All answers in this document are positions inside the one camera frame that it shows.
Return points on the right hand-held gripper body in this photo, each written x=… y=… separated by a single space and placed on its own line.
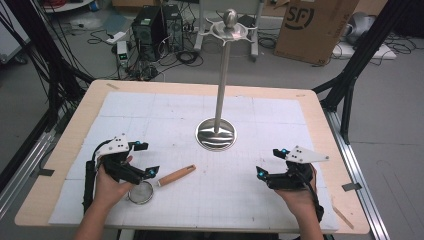
x=293 y=176

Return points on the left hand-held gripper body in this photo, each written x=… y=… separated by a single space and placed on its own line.
x=115 y=146

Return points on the person's right hand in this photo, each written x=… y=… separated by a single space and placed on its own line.
x=298 y=200

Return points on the person's left hand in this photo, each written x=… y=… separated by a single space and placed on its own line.
x=110 y=190

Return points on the black tape piece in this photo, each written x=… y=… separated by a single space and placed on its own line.
x=45 y=172
x=352 y=187

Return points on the white grid mat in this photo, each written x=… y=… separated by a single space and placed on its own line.
x=206 y=200

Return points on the stainless steel hook stand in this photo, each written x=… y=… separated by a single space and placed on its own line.
x=220 y=100

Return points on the white device with green display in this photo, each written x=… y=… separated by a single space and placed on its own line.
x=122 y=53

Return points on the white power strip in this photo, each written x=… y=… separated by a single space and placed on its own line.
x=116 y=37

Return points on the large black computer tower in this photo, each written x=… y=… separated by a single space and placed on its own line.
x=148 y=33

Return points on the slim black computer tower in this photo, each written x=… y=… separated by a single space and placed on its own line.
x=173 y=26

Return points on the brown cardboard box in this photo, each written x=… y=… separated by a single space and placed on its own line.
x=313 y=30

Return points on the white foam board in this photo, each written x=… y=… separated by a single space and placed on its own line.
x=366 y=52

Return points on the grey rounded device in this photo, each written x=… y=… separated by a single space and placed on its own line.
x=361 y=25

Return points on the aluminium rail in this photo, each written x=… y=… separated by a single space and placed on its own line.
x=26 y=163
x=360 y=173

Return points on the black frame strut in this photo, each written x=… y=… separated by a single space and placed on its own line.
x=350 y=83
x=50 y=66

